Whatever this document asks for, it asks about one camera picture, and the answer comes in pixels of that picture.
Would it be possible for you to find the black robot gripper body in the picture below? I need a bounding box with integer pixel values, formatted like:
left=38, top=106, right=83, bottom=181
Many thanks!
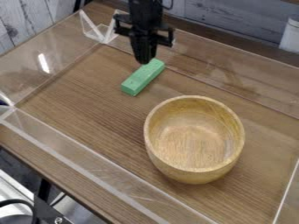
left=114, top=12, right=174, bottom=47

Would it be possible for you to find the black cable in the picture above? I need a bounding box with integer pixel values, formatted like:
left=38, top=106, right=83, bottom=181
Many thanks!
left=0, top=199, right=39, bottom=224

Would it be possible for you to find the black table leg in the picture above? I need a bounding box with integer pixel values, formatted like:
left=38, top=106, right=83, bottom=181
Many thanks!
left=38, top=178, right=53, bottom=201

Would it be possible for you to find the brown wooden bowl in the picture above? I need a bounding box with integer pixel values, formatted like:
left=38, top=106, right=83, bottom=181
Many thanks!
left=145, top=95, right=246, bottom=185

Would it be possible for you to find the black metal bracket with screw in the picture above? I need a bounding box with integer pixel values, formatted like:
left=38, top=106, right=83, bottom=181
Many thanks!
left=34, top=196, right=74, bottom=224

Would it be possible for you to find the white cylindrical container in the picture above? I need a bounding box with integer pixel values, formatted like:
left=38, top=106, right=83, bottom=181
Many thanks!
left=280, top=14, right=299, bottom=54

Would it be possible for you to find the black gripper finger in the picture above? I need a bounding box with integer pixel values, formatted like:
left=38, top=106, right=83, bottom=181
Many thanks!
left=131, top=36, right=150, bottom=64
left=147, top=37, right=158, bottom=61

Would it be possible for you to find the green rectangular block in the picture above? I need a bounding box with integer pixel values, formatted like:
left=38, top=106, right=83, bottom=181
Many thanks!
left=121, top=59, right=165, bottom=96

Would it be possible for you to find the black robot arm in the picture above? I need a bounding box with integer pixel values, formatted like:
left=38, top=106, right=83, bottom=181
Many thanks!
left=114, top=0, right=175, bottom=65

